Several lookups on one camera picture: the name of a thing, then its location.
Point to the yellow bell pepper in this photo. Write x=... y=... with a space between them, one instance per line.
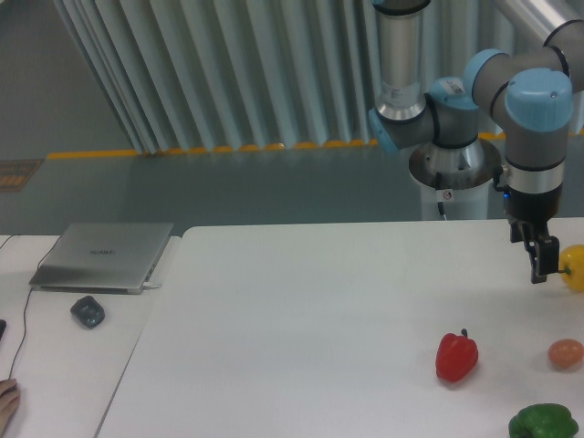
x=570 y=264

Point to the black computer mouse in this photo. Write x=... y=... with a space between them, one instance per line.
x=88 y=312

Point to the person's hand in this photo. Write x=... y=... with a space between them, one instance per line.
x=9 y=402

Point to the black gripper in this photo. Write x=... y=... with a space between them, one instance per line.
x=541 y=246

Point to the grey closed laptop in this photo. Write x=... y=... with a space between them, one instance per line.
x=107 y=258

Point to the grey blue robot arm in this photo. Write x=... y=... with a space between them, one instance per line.
x=504 y=121

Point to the red bell pepper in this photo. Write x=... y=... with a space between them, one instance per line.
x=456 y=356

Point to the orange peach fruit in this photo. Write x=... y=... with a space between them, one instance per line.
x=565 y=353

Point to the green bell pepper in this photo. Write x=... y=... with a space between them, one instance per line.
x=543 y=420

